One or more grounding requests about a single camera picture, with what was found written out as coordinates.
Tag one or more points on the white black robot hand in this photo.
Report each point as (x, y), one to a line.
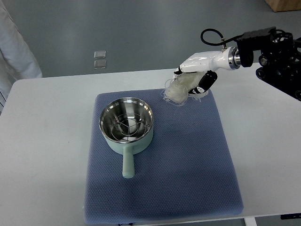
(209, 62)

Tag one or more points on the white vermicelli nest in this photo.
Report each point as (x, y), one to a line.
(176, 90)

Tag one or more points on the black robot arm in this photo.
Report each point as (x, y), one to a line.
(280, 58)

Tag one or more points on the mint green steel pot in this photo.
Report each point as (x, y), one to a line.
(127, 149)

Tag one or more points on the brown cardboard box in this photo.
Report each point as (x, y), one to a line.
(284, 5)

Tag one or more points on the blue textured mat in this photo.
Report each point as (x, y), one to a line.
(186, 171)

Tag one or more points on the upper floor metal plate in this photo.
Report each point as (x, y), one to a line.
(100, 54)

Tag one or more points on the wire steamer rack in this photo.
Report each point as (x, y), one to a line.
(128, 127)

